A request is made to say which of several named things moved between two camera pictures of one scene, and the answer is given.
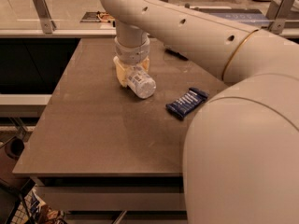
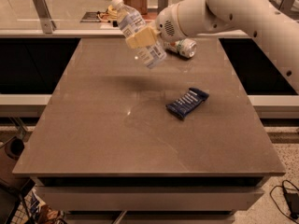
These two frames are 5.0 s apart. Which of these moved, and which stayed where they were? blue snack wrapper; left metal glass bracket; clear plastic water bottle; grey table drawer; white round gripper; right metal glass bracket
Moved: white round gripper; clear plastic water bottle
Stayed: blue snack wrapper; right metal glass bracket; grey table drawer; left metal glass bracket
